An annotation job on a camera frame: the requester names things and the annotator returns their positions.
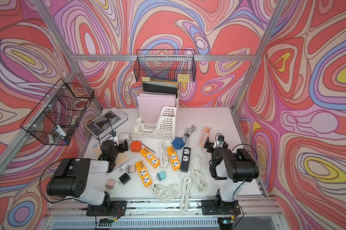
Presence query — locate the pink power strip back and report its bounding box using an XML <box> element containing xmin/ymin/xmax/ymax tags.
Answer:
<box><xmin>199</xmin><ymin>127</ymin><xmax>211</xmax><ymax>147</ymax></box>

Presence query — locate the red cube socket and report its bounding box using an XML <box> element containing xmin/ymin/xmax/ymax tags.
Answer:
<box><xmin>130</xmin><ymin>140</ymin><xmax>142</xmax><ymax>153</ymax></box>

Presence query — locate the small pink plug adapter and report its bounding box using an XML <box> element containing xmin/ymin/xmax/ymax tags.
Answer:
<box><xmin>126</xmin><ymin>165</ymin><xmax>137</xmax><ymax>173</ymax></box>

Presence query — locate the black plug adapter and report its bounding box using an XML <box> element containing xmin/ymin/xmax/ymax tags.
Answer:
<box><xmin>119</xmin><ymin>172</ymin><xmax>131</xmax><ymax>185</ymax></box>

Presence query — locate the pink usb charger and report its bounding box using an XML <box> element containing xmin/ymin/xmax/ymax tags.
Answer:
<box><xmin>105</xmin><ymin>179</ymin><xmax>116</xmax><ymax>192</ymax></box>

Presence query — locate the orange power strip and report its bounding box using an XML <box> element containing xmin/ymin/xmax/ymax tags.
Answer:
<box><xmin>135</xmin><ymin>161</ymin><xmax>153</xmax><ymax>187</ymax></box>
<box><xmin>167</xmin><ymin>146</ymin><xmax>181</xmax><ymax>171</ymax></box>
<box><xmin>140</xmin><ymin>148</ymin><xmax>160</xmax><ymax>169</ymax></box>

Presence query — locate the teal plug adapter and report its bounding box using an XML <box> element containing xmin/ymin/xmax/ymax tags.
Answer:
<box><xmin>156</xmin><ymin>171</ymin><xmax>166</xmax><ymax>181</ymax></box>

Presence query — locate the blue cube adapter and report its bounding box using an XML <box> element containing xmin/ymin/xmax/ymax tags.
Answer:
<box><xmin>172</xmin><ymin>138</ymin><xmax>185</xmax><ymax>150</ymax></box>

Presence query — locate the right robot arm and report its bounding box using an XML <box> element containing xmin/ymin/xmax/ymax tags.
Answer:
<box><xmin>201</xmin><ymin>137</ymin><xmax>259</xmax><ymax>217</ymax></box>

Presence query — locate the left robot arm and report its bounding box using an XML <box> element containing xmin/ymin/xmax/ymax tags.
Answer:
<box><xmin>46</xmin><ymin>140</ymin><xmax>127</xmax><ymax>218</ymax></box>

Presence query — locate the tan paper booklet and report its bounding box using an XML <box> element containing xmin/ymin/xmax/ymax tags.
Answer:
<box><xmin>89</xmin><ymin>152</ymin><xmax>129</xmax><ymax>173</ymax></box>

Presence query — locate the grey portrait book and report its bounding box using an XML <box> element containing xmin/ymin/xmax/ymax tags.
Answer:
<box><xmin>85</xmin><ymin>107</ymin><xmax>128</xmax><ymax>140</ymax></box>

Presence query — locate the black power strip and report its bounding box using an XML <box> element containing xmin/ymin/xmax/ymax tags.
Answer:
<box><xmin>180</xmin><ymin>147</ymin><xmax>191</xmax><ymax>173</ymax></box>

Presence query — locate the pencil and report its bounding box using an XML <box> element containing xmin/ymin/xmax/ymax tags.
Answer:
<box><xmin>141</xmin><ymin>143</ymin><xmax>156</xmax><ymax>154</ymax></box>

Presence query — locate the white plastic file rack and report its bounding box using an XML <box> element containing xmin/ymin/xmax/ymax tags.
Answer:
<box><xmin>130</xmin><ymin>98</ymin><xmax>179</xmax><ymax>141</ymax></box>

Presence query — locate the pink folder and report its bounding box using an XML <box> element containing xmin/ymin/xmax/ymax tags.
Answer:
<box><xmin>137</xmin><ymin>94</ymin><xmax>176</xmax><ymax>124</ymax></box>

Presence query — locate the black notebook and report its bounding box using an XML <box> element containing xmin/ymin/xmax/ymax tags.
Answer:
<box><xmin>142</xmin><ymin>81</ymin><xmax>178</xmax><ymax>96</ymax></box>

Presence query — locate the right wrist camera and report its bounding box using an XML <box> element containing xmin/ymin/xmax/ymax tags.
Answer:
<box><xmin>213</xmin><ymin>134</ymin><xmax>225</xmax><ymax>149</ymax></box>

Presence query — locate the white cable right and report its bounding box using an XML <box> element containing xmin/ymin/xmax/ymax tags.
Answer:
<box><xmin>189</xmin><ymin>146</ymin><xmax>209</xmax><ymax>193</ymax></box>

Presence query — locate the grey bundled cable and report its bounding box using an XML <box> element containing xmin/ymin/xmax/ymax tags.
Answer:
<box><xmin>182</xmin><ymin>124</ymin><xmax>197</xmax><ymax>143</ymax></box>

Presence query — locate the white cable bundle centre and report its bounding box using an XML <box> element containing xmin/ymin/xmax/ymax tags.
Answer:
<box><xmin>158</xmin><ymin>141</ymin><xmax>169</xmax><ymax>169</ymax></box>

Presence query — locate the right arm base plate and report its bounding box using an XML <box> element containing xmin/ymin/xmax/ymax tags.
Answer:
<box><xmin>201</xmin><ymin>199</ymin><xmax>241</xmax><ymax>216</ymax></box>

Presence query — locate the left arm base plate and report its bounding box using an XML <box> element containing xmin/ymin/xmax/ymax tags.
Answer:
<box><xmin>86</xmin><ymin>200</ymin><xmax>127</xmax><ymax>217</ymax></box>

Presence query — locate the white coiled cable front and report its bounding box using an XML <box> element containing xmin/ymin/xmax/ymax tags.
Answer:
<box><xmin>148</xmin><ymin>183</ymin><xmax>179</xmax><ymax>201</ymax></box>

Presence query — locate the black wire basket left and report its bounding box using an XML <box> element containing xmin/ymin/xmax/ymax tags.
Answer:
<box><xmin>20</xmin><ymin>79</ymin><xmax>94</xmax><ymax>146</ymax></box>

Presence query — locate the black wire basket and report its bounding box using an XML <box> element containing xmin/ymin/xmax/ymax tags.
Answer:
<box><xmin>134</xmin><ymin>48</ymin><xmax>196</xmax><ymax>83</ymax></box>
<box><xmin>20</xmin><ymin>79</ymin><xmax>94</xmax><ymax>146</ymax></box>

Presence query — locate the black wire basket back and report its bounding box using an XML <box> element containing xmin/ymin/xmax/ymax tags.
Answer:
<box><xmin>134</xmin><ymin>48</ymin><xmax>196</xmax><ymax>83</ymax></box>

